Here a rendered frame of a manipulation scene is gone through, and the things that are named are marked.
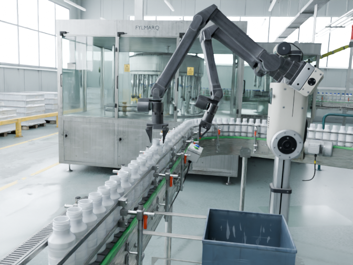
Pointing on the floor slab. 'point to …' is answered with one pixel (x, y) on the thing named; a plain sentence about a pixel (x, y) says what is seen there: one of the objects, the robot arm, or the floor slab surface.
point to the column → (139, 9)
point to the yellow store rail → (27, 120)
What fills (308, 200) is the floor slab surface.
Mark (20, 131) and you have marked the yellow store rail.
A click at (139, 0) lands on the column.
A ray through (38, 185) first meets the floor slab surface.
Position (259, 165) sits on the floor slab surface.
